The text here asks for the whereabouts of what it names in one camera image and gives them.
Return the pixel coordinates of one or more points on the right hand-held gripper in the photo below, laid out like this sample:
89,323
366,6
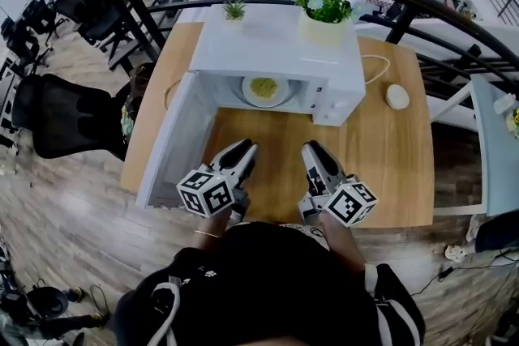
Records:
350,204

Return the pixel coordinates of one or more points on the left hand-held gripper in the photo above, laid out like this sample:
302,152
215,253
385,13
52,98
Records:
207,194

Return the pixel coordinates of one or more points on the white plate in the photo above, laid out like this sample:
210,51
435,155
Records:
284,93

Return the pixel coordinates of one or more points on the white microwave oven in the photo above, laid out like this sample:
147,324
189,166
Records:
275,52

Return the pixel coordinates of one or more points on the person's right forearm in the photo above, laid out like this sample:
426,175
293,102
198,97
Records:
344,247

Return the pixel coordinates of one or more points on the person's left forearm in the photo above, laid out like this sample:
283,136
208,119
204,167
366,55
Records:
211,244

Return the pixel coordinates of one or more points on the wooden table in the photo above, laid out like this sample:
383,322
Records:
385,158

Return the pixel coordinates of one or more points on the small white bowl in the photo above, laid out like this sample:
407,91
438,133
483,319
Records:
397,96

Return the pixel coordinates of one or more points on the green and yellow bottles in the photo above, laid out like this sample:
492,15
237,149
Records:
127,125

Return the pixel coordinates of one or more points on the person's black top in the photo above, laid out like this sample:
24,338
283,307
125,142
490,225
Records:
275,283

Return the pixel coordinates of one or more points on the brown bag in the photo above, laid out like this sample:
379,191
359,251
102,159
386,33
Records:
142,85

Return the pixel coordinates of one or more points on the cream pot with flowers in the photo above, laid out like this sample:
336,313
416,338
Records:
322,32

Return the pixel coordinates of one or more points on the small green potted plant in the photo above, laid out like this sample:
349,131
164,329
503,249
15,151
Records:
234,10

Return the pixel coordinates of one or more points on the light blue table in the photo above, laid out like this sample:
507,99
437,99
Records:
498,174

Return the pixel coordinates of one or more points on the black office chair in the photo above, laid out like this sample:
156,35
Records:
61,113
93,12
24,36

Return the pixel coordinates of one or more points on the white plastic bottle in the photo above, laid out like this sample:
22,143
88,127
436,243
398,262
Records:
504,103

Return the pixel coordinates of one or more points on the yellow flowers in pot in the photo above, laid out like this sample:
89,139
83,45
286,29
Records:
513,123

